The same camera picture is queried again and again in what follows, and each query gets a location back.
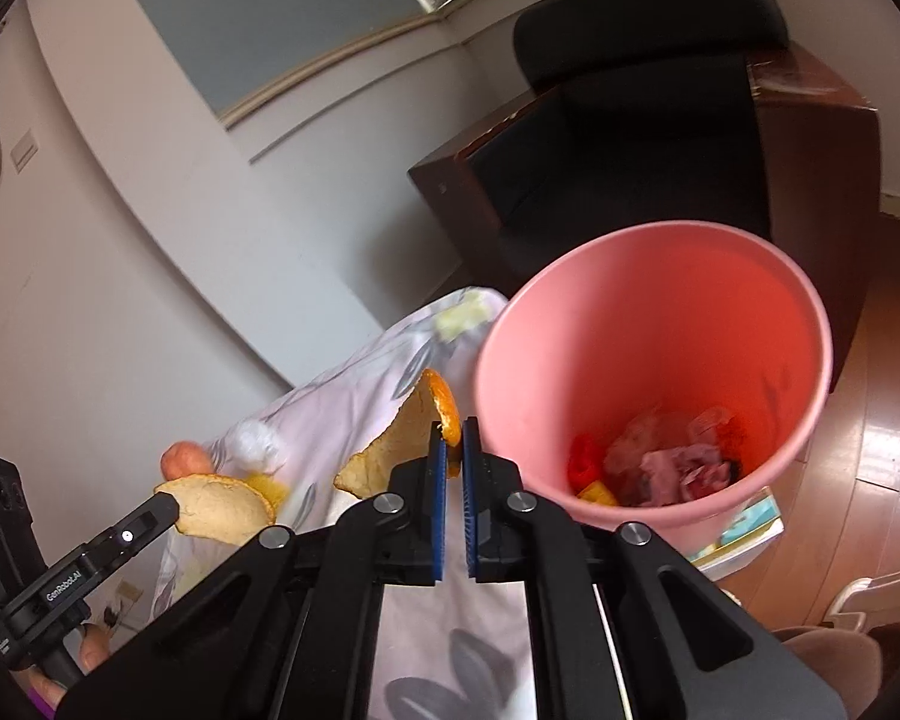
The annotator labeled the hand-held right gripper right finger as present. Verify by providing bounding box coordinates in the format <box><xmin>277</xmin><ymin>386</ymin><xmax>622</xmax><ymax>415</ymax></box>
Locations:
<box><xmin>461</xmin><ymin>416</ymin><xmax>848</xmax><ymax>720</ymax></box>

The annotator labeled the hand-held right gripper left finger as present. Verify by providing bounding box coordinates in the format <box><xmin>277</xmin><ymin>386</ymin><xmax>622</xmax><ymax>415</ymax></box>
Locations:
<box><xmin>56</xmin><ymin>435</ymin><xmax>451</xmax><ymax>720</ymax></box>

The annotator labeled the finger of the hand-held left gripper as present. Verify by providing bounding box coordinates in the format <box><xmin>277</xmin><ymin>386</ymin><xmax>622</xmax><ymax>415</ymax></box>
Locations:
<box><xmin>4</xmin><ymin>491</ymin><xmax>181</xmax><ymax>623</ymax></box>

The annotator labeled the curled orange peel piece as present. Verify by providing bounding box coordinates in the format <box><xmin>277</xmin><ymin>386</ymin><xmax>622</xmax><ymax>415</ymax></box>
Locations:
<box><xmin>334</xmin><ymin>369</ymin><xmax>464</xmax><ymax>500</ymax></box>

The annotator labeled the oval orange peel piece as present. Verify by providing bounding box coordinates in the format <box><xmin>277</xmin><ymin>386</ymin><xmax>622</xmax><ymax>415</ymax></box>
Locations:
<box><xmin>154</xmin><ymin>472</ymin><xmax>278</xmax><ymax>547</ymax></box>

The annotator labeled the pink plastic bin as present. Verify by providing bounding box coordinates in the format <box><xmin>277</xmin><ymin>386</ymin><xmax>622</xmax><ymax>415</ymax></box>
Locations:
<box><xmin>472</xmin><ymin>220</ymin><xmax>833</xmax><ymax>562</ymax></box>

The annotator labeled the person's left hand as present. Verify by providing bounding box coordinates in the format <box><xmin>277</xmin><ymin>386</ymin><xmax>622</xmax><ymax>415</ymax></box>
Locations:
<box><xmin>26</xmin><ymin>619</ymin><xmax>117</xmax><ymax>713</ymax></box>

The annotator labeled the small orange fruit piece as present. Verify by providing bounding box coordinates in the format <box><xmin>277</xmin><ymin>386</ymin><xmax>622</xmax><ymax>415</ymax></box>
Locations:
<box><xmin>161</xmin><ymin>441</ymin><xmax>211</xmax><ymax>481</ymax></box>

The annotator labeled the red wrapper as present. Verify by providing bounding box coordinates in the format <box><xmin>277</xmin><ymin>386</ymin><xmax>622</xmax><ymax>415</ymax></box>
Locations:
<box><xmin>568</xmin><ymin>433</ymin><xmax>607</xmax><ymax>488</ymax></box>

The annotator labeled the floral pink blanket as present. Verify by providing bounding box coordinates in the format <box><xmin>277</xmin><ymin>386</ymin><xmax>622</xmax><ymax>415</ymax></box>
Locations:
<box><xmin>150</xmin><ymin>286</ymin><xmax>541</xmax><ymax>720</ymax></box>

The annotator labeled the crumpled clear plastic wrap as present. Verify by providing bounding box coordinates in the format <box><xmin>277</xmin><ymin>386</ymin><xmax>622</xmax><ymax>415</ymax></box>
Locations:
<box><xmin>229</xmin><ymin>420</ymin><xmax>286</xmax><ymax>475</ymax></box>

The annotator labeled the clear plastic bag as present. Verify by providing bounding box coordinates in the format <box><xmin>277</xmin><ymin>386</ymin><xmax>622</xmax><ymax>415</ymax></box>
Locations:
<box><xmin>607</xmin><ymin>409</ymin><xmax>736</xmax><ymax>466</ymax></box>

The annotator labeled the light printed book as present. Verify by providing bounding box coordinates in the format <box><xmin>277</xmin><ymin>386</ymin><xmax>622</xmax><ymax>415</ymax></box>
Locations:
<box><xmin>686</xmin><ymin>486</ymin><xmax>785</xmax><ymax>578</ymax></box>

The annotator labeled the person's leg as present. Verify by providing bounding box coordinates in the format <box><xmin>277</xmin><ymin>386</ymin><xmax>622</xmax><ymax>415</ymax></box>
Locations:
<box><xmin>765</xmin><ymin>626</ymin><xmax>886</xmax><ymax>720</ymax></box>

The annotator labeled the white plastic object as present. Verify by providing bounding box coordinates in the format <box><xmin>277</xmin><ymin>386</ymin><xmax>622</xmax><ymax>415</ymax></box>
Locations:
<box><xmin>825</xmin><ymin>566</ymin><xmax>900</xmax><ymax>627</ymax></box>

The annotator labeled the dark armchair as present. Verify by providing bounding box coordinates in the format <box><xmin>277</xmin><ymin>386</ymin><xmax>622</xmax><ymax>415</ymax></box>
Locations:
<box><xmin>409</xmin><ymin>41</ymin><xmax>882</xmax><ymax>398</ymax></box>

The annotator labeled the window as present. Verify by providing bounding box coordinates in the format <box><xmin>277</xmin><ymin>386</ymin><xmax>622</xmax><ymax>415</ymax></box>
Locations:
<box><xmin>105</xmin><ymin>0</ymin><xmax>511</xmax><ymax>128</ymax></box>

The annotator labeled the wall light switch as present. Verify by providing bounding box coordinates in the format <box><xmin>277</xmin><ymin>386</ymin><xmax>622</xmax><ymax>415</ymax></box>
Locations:
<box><xmin>7</xmin><ymin>127</ymin><xmax>42</xmax><ymax>172</ymax></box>

